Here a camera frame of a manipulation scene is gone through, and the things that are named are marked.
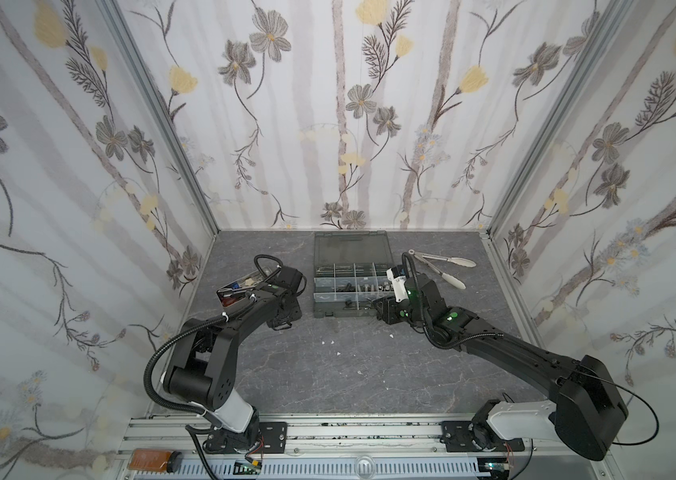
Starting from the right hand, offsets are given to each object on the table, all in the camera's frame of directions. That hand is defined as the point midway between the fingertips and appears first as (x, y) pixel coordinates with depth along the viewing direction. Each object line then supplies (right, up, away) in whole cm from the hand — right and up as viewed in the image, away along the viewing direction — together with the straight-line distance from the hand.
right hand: (373, 295), depth 80 cm
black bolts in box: (-7, 0, +21) cm, 22 cm away
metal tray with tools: (-45, -1, +23) cm, 51 cm away
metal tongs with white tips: (+35, +9, +31) cm, 48 cm away
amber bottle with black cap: (-52, -36, -13) cm, 64 cm away
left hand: (-26, -5, +12) cm, 30 cm away
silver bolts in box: (0, 0, +22) cm, 22 cm away
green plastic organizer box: (-6, +5, +24) cm, 26 cm away
